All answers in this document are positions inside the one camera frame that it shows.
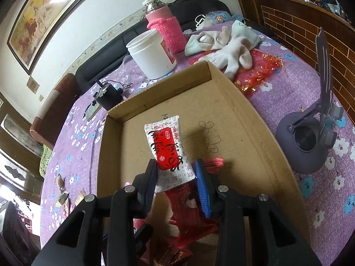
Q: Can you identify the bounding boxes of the white red snack packet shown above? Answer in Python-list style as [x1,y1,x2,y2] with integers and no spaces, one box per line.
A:
[144,115,197,194]

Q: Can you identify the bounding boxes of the red cartoon candy packet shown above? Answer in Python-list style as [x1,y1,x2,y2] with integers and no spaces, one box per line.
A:
[166,157,225,248]

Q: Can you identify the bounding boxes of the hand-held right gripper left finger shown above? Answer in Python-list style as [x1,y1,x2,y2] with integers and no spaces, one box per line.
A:
[32,158,159,266]

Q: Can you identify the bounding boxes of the brown armchair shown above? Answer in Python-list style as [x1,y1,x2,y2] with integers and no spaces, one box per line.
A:
[30,73,81,150]

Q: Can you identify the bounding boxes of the blue printed plastic bag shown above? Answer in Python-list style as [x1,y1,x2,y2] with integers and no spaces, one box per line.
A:
[194,10,232,29]

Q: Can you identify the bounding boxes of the white cloth gloves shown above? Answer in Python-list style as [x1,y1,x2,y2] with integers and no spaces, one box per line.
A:
[184,20,261,79]

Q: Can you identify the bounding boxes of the framed horse painting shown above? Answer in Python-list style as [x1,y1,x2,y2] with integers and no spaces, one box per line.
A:
[7,0,107,75]

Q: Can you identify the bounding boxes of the wooden glass door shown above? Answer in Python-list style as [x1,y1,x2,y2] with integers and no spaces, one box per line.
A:
[0,91,45,208]

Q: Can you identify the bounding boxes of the green patterned cloth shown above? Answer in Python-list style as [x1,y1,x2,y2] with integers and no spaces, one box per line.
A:
[39,144,53,178]

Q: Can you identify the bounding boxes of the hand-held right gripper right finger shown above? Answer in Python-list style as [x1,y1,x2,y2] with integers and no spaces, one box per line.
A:
[194,158,322,266]

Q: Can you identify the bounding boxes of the shallow cardboard box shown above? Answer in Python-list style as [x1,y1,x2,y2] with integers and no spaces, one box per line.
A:
[97,60,310,266]

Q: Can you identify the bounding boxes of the dark red foil packet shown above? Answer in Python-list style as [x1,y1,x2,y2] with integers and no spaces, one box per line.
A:
[140,235,196,266]

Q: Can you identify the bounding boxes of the small green gold packet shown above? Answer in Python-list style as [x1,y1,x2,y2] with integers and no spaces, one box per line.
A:
[55,192,70,207]

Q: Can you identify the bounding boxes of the clear plastic cup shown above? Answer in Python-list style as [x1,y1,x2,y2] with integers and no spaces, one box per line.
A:
[122,55,139,75]

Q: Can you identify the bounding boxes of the red shiny plastic wrapper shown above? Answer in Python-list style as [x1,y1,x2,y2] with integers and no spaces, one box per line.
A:
[233,49,283,92]

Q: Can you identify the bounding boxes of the white plastic jar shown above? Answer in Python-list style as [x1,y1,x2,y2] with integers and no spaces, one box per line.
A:
[126,29,177,80]

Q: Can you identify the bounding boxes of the wooden brick-pattern cabinet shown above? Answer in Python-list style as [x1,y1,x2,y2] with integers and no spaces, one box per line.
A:
[230,0,355,100]

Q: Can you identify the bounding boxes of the black round container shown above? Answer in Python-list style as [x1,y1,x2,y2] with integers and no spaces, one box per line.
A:
[94,79,124,111]

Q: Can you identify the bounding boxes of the small wall plaque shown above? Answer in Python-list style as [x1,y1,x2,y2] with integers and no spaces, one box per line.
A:
[27,76,40,94]

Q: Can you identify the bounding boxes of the pink sleeved thermos bottle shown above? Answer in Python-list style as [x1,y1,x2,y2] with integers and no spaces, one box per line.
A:
[142,0,187,54]

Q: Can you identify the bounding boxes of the black leather sofa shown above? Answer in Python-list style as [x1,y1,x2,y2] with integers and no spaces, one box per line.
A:
[75,0,231,95]

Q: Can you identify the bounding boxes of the yellow notebook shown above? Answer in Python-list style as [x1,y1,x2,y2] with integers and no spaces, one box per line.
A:
[83,104,102,122]

